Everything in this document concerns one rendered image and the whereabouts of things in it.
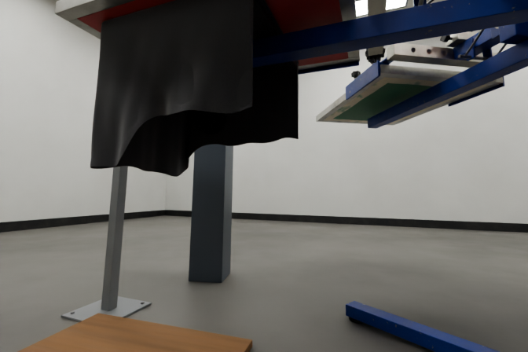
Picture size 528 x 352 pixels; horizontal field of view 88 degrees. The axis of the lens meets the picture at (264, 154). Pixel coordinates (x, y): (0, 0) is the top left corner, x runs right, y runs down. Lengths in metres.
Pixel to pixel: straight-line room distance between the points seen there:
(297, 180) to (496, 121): 2.90
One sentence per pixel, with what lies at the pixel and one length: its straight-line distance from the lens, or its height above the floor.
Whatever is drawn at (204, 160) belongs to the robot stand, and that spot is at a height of 0.64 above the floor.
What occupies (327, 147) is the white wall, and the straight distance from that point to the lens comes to 4.65.
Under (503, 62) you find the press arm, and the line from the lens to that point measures 1.22.
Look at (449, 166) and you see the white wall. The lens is 4.67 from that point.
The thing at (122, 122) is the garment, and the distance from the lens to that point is 0.82.
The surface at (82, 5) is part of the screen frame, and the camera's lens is 0.96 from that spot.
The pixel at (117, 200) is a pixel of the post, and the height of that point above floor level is 0.42.
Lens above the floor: 0.46
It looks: 8 degrees up
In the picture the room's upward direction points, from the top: 1 degrees clockwise
